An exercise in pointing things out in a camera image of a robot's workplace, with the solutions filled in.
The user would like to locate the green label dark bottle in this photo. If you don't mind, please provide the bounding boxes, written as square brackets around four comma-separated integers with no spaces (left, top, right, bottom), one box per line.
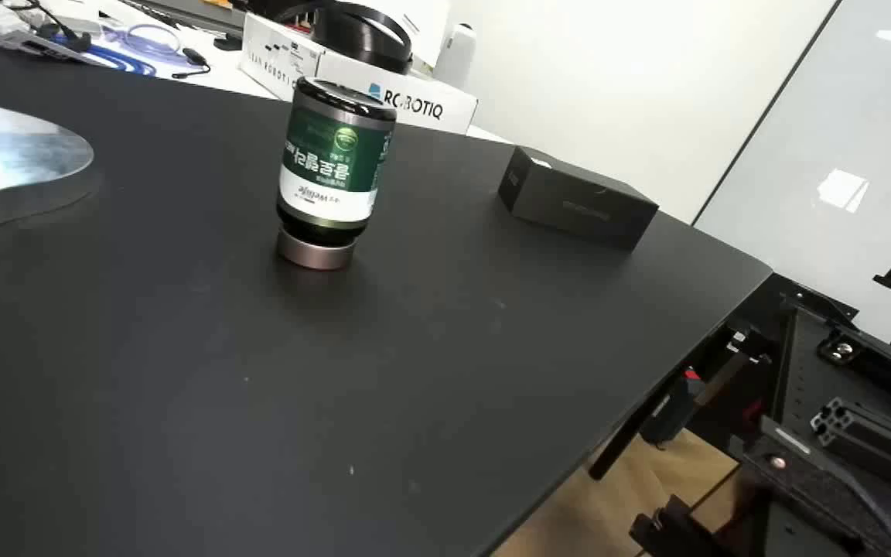
[273,74,398,277]

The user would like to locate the black rectangular box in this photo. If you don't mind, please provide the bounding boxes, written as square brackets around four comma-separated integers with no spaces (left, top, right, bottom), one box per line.
[495,145,663,252]

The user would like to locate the white cylindrical container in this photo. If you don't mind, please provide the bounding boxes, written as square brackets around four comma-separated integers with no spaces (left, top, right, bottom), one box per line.
[434,20,481,87]

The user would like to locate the blue papers and cables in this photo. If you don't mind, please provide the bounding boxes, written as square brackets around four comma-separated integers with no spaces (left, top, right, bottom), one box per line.
[0,0,212,82]

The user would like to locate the clear plastic packaging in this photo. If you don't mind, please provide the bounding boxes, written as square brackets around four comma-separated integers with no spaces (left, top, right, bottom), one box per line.
[0,89,99,249]

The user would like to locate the white Robotiq cardboard box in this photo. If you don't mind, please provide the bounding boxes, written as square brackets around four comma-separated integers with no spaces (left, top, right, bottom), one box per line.
[239,10,482,133]

